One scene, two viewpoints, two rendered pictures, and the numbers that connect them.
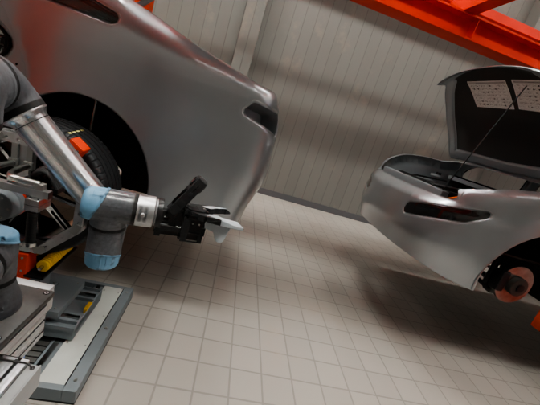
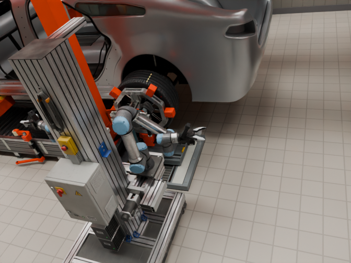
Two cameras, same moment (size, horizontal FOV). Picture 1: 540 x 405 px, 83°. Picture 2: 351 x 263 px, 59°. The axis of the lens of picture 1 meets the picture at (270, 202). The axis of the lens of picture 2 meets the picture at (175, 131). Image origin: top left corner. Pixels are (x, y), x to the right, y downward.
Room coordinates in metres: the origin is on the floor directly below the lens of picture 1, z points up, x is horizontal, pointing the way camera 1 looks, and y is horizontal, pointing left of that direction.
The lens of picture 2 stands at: (-0.66, -0.76, 2.66)
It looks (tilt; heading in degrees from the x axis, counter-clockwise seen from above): 40 degrees down; 37
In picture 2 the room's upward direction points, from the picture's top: 14 degrees counter-clockwise
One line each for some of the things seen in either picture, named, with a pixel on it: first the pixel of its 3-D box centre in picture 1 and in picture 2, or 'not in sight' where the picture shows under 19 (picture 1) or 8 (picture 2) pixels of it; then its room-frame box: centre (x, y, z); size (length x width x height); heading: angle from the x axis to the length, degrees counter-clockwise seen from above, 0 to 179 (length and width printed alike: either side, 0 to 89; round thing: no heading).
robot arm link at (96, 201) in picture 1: (110, 206); (164, 139); (0.64, 0.34, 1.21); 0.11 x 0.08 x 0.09; 113
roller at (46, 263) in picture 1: (56, 255); not in sight; (1.37, 0.97, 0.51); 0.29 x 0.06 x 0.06; 11
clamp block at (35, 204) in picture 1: (38, 202); not in sight; (1.08, 0.87, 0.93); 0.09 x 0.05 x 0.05; 11
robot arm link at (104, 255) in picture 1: (105, 241); (167, 146); (0.65, 0.35, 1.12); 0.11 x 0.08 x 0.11; 23
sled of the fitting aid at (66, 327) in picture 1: (42, 304); (164, 150); (1.43, 1.06, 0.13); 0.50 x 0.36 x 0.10; 101
